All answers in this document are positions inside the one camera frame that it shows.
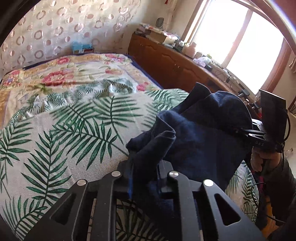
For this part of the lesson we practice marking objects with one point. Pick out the person's right hand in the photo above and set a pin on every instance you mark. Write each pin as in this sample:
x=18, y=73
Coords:
x=258, y=157

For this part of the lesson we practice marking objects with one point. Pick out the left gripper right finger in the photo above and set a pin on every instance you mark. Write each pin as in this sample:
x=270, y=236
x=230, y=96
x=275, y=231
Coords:
x=164, y=184

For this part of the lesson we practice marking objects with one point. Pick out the bright window with frame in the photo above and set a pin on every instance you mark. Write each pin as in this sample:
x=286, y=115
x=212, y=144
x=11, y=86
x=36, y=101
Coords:
x=240, y=41

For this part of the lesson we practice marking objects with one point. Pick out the brown wooden side cabinet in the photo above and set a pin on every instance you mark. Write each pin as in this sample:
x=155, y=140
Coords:
x=170, y=68

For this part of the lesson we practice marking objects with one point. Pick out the navy printed t-shirt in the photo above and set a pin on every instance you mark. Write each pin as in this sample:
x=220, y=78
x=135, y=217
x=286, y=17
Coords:
x=198, y=138

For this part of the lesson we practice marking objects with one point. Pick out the floral and fern bedspread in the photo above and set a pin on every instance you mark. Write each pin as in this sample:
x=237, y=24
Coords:
x=70, y=121

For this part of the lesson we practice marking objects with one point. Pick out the small round desk fan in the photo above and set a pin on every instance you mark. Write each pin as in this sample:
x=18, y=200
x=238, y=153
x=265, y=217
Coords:
x=160, y=23

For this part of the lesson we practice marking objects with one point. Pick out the cardboard box on cabinet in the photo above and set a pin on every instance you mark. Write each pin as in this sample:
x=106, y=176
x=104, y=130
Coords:
x=161, y=38

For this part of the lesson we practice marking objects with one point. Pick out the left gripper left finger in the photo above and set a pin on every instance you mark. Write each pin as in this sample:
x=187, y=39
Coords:
x=124, y=184

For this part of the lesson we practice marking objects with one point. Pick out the white circle-pattern curtain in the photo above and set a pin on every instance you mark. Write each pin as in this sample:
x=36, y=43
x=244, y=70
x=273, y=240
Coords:
x=50, y=29

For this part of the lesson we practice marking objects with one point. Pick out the light blue box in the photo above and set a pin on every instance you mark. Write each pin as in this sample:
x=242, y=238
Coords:
x=79, y=48

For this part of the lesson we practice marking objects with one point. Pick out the dark right sleeve forearm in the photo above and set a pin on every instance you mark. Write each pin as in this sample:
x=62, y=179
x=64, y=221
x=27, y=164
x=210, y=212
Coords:
x=280, y=187

